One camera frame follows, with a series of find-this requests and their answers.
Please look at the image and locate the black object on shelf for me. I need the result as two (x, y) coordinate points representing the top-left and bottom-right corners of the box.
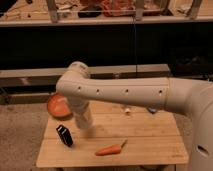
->
(78, 5), (102, 18)

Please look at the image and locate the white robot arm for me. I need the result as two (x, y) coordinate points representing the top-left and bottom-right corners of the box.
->
(56, 61), (213, 171)

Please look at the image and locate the grey metal bench rail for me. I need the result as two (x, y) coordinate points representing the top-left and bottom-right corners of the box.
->
(0, 64), (171, 87)

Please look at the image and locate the red cloth on shelf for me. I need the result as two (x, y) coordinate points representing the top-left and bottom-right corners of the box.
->
(101, 0), (135, 17)

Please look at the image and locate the blue sponge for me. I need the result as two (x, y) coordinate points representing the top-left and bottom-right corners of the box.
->
(147, 108), (158, 114)

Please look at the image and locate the wooden slatted table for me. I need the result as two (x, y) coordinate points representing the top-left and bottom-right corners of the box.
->
(36, 100), (188, 168)

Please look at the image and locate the orange bowl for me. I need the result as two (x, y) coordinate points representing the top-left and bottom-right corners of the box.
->
(47, 93), (72, 118)

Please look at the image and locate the orange carrot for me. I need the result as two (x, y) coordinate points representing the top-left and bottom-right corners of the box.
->
(95, 140), (127, 156)

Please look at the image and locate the white ceramic cup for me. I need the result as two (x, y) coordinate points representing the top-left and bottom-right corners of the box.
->
(75, 109), (93, 129)

